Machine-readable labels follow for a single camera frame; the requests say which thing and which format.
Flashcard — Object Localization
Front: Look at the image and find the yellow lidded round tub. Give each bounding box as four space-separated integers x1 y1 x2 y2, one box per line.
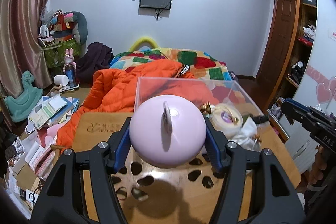
210 103 243 139

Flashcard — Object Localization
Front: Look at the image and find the green storage box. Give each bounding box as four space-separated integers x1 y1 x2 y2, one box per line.
43 38 81 68

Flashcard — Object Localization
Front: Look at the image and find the dark purple clothing heap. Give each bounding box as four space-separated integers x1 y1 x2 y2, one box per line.
76 42 114 83

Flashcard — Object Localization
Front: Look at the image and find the orange down jacket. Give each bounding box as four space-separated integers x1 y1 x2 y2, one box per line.
56 58 220 148

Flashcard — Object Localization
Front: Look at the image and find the wooden wardrobe shelf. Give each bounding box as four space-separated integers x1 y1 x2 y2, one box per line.
254 0 317 141

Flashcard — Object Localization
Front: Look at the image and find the teal plush dinosaur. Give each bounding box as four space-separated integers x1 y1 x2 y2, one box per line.
4 71 43 123

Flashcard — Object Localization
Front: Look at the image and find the pink bunny figure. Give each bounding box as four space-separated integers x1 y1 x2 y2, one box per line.
63 48 76 72

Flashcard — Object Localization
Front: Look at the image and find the white drawstring pouch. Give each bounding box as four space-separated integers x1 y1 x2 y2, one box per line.
227 117 261 152

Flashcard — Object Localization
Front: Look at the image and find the colourful patchwork blanket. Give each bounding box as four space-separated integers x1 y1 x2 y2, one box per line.
110 48 233 81

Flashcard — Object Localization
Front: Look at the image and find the yellow bed headboard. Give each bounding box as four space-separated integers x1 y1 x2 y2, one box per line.
129 36 159 52

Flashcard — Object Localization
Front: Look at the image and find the stack of books and papers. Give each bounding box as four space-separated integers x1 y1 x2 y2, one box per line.
25 94 79 135

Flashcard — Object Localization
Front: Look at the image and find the person's right hand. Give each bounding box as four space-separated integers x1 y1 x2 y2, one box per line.
309 145 327 185

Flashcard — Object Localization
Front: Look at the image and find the clear plastic storage bin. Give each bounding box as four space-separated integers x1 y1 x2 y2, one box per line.
133 77 264 156

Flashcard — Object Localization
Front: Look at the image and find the pink round lidded container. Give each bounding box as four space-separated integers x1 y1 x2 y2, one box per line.
129 95 206 168

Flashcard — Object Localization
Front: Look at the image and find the white mug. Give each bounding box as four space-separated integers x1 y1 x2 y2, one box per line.
54 75 69 86

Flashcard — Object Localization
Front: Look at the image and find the grey plush pillow pile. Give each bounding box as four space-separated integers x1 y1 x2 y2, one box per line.
50 10 88 45

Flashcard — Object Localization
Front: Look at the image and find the pink striped curtain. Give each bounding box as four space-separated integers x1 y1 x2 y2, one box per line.
0 0 66 98

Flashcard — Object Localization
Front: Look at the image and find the dark green bottle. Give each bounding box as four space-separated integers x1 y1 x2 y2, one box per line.
242 114 269 125

